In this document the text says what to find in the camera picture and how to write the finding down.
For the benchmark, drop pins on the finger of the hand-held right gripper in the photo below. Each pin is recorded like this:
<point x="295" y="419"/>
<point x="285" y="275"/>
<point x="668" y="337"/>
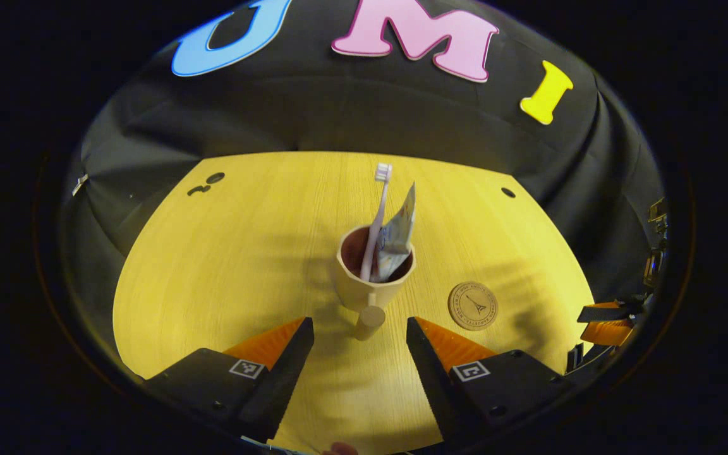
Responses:
<point x="607" y="328"/>

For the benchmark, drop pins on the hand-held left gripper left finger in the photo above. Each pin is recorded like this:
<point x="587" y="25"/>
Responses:
<point x="279" y="379"/>

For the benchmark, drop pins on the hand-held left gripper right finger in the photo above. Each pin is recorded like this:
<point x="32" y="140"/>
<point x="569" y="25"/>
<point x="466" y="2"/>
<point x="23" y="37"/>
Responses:
<point x="436" y="379"/>

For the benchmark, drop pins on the round brown coaster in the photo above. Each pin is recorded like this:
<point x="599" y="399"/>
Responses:
<point x="473" y="306"/>

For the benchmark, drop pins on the beige cup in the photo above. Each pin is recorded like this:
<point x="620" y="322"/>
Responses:
<point x="364" y="294"/>

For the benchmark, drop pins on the white toothpaste tube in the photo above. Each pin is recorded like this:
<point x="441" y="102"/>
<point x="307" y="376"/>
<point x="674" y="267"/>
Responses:
<point x="399" y="234"/>

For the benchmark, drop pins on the white toothbrush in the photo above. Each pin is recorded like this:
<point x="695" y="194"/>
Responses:
<point x="378" y="215"/>

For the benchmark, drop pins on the wooden desktop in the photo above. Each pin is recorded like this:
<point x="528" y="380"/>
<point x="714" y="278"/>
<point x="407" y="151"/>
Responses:
<point x="244" y="265"/>

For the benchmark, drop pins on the black desk grommet pair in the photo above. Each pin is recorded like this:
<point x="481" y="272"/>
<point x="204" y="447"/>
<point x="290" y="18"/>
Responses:
<point x="214" y="178"/>

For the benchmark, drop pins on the black backdrop cloth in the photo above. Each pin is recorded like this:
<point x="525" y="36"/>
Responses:
<point x="339" y="107"/>

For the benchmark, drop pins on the silver metal clip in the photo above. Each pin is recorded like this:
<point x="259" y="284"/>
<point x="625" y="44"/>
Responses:
<point x="79" y="184"/>

